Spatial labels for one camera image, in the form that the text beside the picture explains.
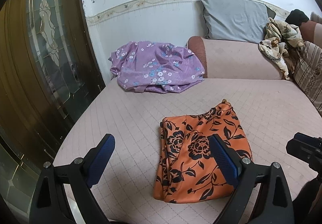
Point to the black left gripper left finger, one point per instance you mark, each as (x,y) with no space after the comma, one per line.
(50,203)

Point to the orange black floral blouse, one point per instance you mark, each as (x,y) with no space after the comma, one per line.
(187,171)

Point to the striped brown cushion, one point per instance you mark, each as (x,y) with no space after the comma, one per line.
(307,73)

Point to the beige floral crumpled cloth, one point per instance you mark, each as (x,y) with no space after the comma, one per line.
(282,43)

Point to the brown sofa armrest right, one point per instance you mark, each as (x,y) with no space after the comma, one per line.
(312,32)

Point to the black cloth item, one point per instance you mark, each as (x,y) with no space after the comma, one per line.
(297,17)

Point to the wooden glass panel door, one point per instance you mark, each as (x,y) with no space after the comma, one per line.
(49,76)

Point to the grey pillow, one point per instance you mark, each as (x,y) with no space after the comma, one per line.
(236,20)

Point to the purple floral garment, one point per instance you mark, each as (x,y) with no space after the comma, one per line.
(155,67)

